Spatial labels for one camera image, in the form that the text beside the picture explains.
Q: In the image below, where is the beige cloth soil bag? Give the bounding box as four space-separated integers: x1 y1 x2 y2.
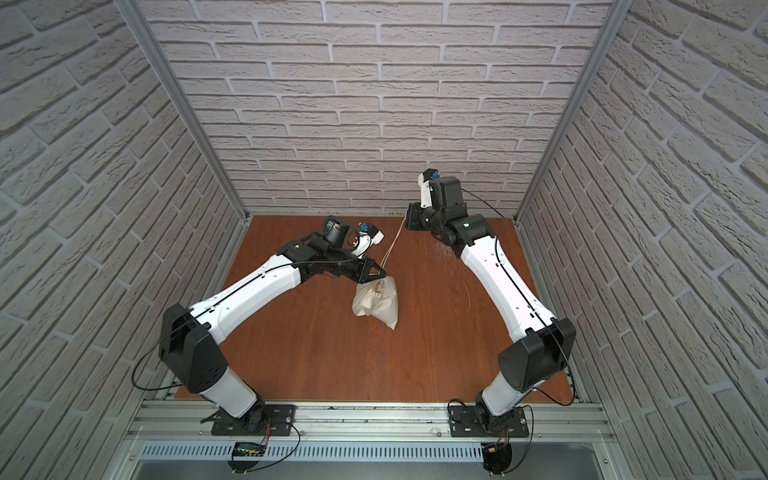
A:
352 223 401 330

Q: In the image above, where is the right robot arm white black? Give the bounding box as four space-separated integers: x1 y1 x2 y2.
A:
405 202 576 417

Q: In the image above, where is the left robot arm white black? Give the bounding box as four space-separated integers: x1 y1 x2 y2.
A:
158 232 386 418

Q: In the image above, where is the vent grille strip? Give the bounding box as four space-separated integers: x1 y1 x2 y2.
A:
139 440 482 463

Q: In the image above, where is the left controller board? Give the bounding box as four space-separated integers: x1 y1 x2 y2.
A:
228 442 267 474

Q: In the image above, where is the controller board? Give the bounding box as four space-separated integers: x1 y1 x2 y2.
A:
228 442 267 474
481 443 513 475

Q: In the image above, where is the right controller board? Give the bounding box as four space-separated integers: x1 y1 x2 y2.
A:
481 443 513 475

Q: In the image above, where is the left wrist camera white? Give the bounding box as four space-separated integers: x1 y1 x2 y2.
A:
321 216 384 258

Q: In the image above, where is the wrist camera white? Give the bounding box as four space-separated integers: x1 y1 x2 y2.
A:
321 216 384 258
418 169 467 222

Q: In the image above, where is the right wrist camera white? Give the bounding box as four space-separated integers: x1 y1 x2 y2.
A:
418 169 467 222

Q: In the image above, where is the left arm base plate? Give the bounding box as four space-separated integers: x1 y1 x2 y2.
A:
211 404 297 437

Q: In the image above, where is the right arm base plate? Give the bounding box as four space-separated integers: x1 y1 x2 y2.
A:
447 402 530 440

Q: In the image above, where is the aluminium front rail frame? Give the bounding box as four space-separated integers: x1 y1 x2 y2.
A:
106 400 630 479

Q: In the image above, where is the right corner aluminium post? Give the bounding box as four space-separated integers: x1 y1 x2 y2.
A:
514 0 633 226

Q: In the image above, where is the corner aluminium post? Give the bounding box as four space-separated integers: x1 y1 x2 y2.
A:
115 0 249 223
514 0 633 226

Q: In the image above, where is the left corner aluminium post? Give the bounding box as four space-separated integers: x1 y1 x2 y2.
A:
115 0 249 223

